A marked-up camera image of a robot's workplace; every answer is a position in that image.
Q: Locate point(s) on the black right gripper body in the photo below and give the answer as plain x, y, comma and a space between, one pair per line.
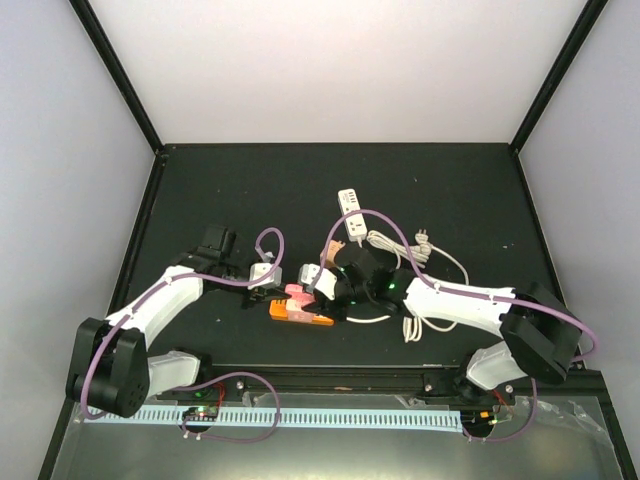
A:
342, 313

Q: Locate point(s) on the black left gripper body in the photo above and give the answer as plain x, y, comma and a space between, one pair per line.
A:
256, 293

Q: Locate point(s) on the pink plug adapter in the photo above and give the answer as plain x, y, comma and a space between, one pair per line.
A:
298, 297

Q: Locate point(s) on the beige cube plug adapter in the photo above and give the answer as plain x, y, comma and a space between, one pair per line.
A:
328, 255

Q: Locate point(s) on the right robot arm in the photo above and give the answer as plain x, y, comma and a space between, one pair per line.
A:
537, 336

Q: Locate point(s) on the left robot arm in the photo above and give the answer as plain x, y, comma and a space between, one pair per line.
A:
111, 370

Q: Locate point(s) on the orange power strip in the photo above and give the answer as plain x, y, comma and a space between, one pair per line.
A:
277, 311

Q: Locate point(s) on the white cube socket adapter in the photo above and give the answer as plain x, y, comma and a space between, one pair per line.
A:
297, 315

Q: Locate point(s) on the white power strip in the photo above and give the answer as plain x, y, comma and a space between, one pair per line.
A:
354, 221

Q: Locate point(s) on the left circuit board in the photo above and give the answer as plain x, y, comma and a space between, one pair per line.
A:
200, 414

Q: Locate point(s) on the circuit board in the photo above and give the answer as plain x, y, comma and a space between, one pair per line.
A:
200, 414
479, 418

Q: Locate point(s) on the right circuit board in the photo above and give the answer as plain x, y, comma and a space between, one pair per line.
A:
479, 418

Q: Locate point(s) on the light blue slotted cable duct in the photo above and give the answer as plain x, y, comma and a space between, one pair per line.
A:
310, 418

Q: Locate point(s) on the black mounting rail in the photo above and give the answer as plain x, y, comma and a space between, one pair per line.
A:
437, 385

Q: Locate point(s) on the black left frame post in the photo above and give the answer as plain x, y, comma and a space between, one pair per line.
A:
103, 46

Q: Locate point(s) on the black frame post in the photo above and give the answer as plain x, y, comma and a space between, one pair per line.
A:
570, 49
103, 46

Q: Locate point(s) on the black right frame post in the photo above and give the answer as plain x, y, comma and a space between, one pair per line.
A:
570, 49

